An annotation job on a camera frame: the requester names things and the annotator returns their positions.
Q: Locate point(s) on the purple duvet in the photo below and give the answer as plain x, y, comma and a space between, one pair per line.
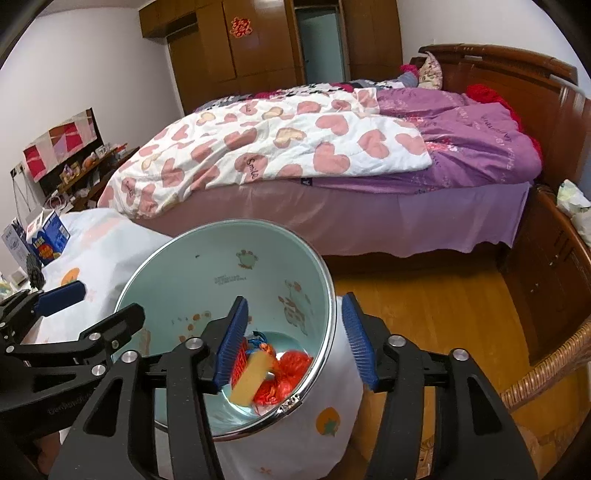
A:
461, 124

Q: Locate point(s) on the white heart-print blanket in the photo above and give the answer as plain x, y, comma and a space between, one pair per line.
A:
277, 152

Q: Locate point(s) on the white fruit-print tablecloth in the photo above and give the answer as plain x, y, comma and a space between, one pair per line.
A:
106, 249

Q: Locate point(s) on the red paper decoration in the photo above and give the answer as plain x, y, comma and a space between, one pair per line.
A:
241, 26

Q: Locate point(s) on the wall socket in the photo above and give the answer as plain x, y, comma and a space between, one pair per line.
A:
16, 169

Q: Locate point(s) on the small beige box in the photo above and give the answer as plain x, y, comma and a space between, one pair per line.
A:
21, 279

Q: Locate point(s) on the pink purple bed sheet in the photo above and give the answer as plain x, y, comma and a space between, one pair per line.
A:
369, 217

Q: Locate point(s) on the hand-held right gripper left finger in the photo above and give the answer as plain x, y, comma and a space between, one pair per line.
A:
233, 341

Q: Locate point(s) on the red fuzzy cloth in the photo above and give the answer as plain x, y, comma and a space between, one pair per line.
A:
480, 92

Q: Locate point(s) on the clutter of small items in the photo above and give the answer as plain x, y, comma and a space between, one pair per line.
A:
83, 166

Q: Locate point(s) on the wooden nightstand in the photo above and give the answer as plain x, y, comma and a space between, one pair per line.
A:
549, 277

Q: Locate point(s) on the frosted glass door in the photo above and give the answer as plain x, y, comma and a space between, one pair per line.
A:
321, 46

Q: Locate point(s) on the pink grey cloth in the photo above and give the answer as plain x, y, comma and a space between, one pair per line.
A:
408, 74

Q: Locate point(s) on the light green metal-rimmed bin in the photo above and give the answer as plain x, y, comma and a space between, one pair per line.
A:
258, 263

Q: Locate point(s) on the yellow sponge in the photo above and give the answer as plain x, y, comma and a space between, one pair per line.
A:
249, 376

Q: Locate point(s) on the floral pillow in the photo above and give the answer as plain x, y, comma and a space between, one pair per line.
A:
430, 71

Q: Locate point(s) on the wooden bed frame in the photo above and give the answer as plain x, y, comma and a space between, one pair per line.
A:
508, 69

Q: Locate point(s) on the blue carton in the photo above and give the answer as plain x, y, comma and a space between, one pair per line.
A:
53, 230

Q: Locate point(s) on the patterned patchwork quilt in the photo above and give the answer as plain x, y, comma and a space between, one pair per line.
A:
323, 87

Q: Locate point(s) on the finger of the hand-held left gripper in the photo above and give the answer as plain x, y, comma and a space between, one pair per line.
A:
60, 297
120, 323

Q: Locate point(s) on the dark pine cone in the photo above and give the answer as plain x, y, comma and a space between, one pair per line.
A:
34, 272

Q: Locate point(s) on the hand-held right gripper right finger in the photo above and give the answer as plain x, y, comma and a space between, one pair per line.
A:
355, 341

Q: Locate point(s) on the brown wooden wardrobe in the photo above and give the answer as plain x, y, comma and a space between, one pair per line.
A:
258, 46

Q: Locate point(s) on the dark wooden cabinet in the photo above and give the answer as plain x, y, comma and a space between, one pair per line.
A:
111, 161

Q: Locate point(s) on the white crumpled bag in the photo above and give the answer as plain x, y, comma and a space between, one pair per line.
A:
572, 198

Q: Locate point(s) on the television with patchwork cover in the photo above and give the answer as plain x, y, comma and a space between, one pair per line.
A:
55, 143

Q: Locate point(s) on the orange mesh bag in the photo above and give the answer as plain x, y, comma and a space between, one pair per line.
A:
288, 374

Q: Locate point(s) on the white cardboard box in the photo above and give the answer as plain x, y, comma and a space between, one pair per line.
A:
14, 242

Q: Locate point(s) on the wicker chair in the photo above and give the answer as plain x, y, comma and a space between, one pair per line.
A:
554, 378

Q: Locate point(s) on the black television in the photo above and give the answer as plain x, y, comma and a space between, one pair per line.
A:
94, 124

